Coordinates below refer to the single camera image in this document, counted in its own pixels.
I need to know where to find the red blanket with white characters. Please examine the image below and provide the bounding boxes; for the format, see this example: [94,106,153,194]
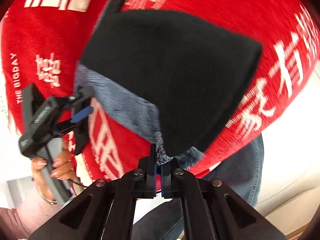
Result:
[1,0,319,181]

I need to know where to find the pink sleeve forearm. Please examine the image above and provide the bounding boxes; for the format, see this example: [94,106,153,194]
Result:
[0,174,63,240]

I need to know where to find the black pants with grey waistband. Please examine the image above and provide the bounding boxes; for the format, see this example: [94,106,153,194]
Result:
[74,0,262,169]

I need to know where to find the person's blue jeans legs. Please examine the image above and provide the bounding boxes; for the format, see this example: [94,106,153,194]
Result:
[131,135,264,239]

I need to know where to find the person's left hand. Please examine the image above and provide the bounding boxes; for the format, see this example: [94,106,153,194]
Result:
[31,140,77,183]

